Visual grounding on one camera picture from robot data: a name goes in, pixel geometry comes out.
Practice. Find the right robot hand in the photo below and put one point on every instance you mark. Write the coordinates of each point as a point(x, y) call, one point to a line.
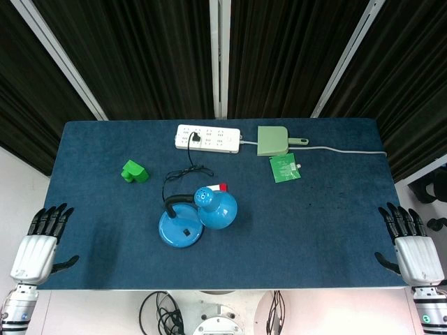
point(416, 255)

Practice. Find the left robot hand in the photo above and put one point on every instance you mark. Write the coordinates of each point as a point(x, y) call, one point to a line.
point(34, 252)

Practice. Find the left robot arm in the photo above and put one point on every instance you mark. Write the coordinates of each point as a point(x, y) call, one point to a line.
point(16, 307)

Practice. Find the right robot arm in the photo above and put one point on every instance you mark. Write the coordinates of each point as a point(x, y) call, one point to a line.
point(430, 308)

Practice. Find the robot base column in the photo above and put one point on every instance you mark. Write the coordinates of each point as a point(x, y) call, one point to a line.
point(217, 314)

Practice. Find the blue desk lamp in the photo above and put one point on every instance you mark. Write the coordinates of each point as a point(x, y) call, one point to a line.
point(195, 220)

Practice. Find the black office chair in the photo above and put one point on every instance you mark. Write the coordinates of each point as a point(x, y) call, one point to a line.
point(431, 195)

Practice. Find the green plastic block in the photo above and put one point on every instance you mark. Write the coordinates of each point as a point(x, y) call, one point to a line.
point(135, 171)

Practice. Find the green foil sachet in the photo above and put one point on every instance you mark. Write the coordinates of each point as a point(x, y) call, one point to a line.
point(283, 168)

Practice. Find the light green dustpan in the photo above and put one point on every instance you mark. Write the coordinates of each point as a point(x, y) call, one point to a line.
point(272, 140)

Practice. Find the blue table mat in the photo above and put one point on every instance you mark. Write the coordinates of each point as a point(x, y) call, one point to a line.
point(223, 206)

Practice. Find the red and white tube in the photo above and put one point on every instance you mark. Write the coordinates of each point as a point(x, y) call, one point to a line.
point(218, 187)

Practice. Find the white power strip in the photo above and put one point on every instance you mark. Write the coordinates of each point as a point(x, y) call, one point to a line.
point(207, 139)

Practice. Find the white frame post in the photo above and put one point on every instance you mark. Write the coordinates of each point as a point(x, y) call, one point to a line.
point(347, 59)
point(220, 58)
point(57, 59)

